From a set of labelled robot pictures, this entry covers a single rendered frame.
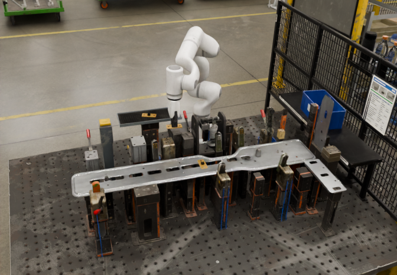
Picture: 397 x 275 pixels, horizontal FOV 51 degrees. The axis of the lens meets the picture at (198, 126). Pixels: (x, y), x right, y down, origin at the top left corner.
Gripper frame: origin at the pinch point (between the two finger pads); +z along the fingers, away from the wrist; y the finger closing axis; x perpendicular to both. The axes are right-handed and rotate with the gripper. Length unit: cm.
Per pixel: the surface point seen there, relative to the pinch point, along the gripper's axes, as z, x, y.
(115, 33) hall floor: 127, -18, -521
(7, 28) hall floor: 128, -201, -572
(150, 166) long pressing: 25.7, -13.3, 2.8
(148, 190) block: 22.9, -17.0, 26.0
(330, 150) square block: 19, 89, 12
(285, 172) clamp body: 21, 56, 26
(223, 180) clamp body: 21.3, 21.4, 26.6
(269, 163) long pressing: 25, 53, 11
